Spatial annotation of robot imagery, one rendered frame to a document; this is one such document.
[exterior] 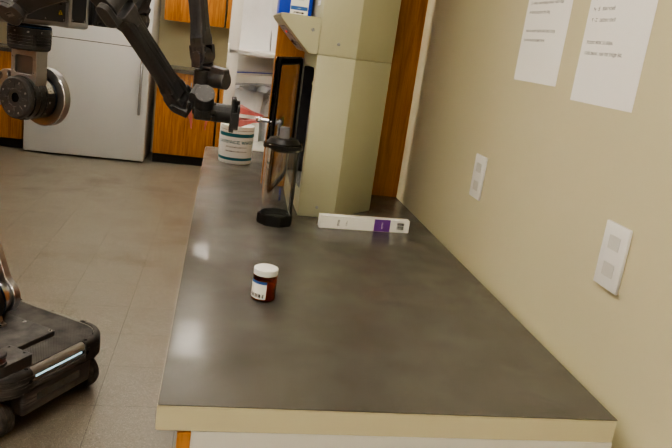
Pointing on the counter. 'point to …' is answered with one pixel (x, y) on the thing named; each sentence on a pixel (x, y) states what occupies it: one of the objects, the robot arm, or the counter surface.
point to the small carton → (299, 3)
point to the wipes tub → (236, 144)
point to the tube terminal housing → (349, 77)
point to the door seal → (278, 89)
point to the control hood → (302, 29)
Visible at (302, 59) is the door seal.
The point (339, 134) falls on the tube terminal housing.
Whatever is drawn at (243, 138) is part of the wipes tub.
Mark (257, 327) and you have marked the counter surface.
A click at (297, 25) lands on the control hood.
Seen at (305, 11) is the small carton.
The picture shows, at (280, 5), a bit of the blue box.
